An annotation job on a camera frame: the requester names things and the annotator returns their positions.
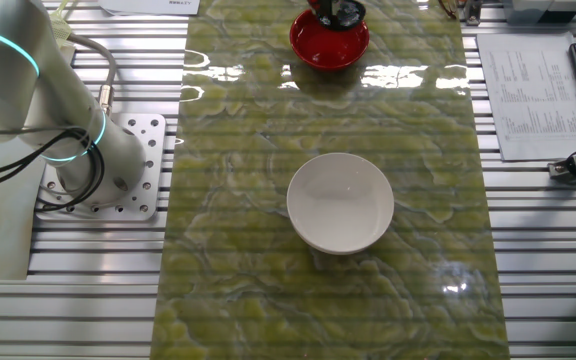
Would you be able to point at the red bowl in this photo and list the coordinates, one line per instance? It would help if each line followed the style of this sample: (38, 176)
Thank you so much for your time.
(328, 50)

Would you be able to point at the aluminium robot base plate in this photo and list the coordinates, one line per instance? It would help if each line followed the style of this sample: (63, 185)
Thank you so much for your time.
(143, 150)

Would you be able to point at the printed table paper sheet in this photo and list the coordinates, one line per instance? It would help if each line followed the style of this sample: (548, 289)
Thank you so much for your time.
(533, 95)

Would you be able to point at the green marble pattern mat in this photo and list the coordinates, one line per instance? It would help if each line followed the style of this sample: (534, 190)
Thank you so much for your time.
(268, 250)

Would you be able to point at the grey metal block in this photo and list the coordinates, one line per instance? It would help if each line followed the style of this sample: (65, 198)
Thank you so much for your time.
(543, 10)

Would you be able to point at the white bowl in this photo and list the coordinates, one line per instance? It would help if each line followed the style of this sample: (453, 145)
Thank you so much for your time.
(340, 210)

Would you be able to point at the yellow-green fly swatter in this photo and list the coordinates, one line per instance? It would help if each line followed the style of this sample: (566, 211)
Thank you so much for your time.
(62, 25)

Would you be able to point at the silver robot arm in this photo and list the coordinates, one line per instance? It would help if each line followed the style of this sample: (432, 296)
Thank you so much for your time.
(68, 125)

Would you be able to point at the small metal bracket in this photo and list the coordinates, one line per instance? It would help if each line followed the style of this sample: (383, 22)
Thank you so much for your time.
(472, 12)

